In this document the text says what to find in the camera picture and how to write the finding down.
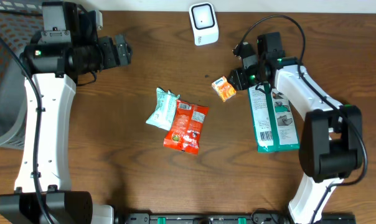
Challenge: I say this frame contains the small orange box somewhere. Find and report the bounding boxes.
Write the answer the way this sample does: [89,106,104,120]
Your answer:
[212,76,237,102]

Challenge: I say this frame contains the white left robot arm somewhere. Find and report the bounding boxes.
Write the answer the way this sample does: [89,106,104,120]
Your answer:
[0,31,132,223]

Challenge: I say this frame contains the mint green wipes pack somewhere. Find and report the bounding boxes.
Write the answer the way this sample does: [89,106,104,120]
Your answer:
[146,88,180,131]

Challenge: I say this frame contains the green product pouch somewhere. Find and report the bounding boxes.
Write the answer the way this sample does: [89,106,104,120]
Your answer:
[248,84,300,153]

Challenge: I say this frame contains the orange snack packet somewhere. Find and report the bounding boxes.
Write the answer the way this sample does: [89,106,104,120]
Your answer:
[163,100,209,155]

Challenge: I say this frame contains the grey plastic mesh basket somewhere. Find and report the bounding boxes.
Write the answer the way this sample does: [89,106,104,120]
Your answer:
[0,1,43,150]

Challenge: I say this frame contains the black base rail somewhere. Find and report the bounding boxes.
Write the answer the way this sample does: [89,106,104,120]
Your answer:
[116,212,357,224]

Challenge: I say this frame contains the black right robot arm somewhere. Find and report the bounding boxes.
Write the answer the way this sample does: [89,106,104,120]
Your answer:
[228,56,368,223]

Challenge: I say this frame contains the white barcode scanner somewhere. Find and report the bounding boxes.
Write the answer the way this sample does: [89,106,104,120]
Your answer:
[189,2,219,46]

